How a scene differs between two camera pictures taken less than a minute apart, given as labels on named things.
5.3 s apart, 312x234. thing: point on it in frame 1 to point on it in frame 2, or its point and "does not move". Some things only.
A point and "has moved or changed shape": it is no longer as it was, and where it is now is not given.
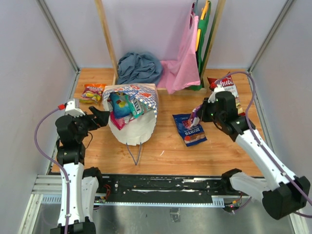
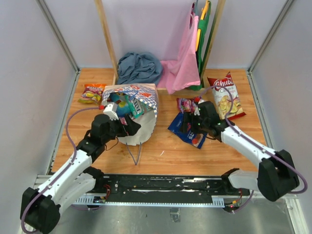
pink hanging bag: x=183 y=70 does not move
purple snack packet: x=194 y=118 has moved or changed shape
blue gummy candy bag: x=121 y=105 does not move
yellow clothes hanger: x=199 y=30 does not move
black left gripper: x=101 y=120 to x=131 y=129
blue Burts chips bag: x=194 y=135 has moved or changed shape
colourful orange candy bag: x=92 y=93 does not move
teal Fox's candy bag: x=137 y=107 does not move
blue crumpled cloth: x=139 y=68 does not move
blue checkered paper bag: x=144 y=128 does not move
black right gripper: x=206 y=104 to x=188 y=117
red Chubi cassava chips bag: x=226 y=82 does not move
